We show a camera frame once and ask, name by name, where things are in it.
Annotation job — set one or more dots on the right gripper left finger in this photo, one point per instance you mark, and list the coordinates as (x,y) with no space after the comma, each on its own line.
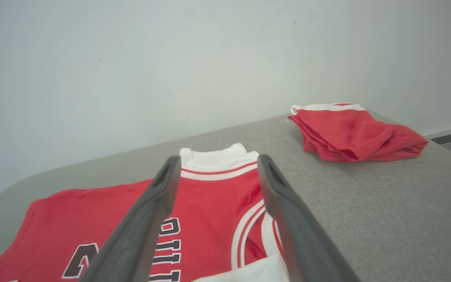
(139,235)

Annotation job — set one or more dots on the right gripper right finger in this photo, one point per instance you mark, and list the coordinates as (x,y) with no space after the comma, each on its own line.
(300,235)

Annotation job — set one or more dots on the red and white jersey shirt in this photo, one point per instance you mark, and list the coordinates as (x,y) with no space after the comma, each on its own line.
(210,196)

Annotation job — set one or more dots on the red Bulls 23 shorts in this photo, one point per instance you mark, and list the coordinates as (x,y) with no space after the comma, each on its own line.
(347,133)

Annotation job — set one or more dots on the grey fabric sofa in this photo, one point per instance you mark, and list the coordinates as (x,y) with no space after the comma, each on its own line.
(386,219)

